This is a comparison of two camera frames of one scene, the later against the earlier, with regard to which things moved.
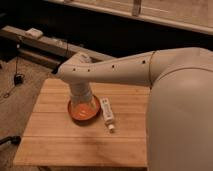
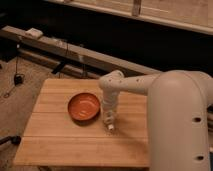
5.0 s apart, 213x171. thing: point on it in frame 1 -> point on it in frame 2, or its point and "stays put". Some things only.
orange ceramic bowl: x=84 y=113 stays put
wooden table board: x=118 y=137 stays put
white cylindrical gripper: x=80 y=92 -> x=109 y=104
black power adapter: x=18 y=79 stays put
